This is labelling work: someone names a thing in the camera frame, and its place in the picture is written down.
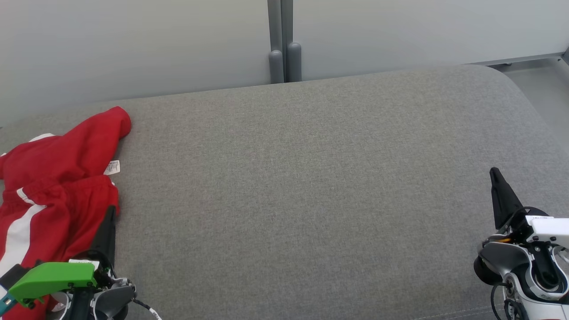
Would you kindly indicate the grey double partition post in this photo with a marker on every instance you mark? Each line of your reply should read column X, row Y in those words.
column 293, row 62

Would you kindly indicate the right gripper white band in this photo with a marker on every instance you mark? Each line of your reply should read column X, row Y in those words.
column 549, row 226

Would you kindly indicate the grey partition frame with foot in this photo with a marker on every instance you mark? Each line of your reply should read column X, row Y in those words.
column 529, row 58

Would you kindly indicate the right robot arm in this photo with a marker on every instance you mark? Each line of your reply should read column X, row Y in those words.
column 529, row 275

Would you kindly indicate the red Bulls shorts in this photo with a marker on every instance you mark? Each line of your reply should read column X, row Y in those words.
column 58, row 213

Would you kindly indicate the red Bulls jersey white sleeves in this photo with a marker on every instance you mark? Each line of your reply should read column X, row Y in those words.
column 75, row 146

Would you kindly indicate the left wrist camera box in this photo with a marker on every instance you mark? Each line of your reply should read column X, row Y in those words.
column 11, row 275

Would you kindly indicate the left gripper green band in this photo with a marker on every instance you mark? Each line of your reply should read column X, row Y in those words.
column 53, row 278

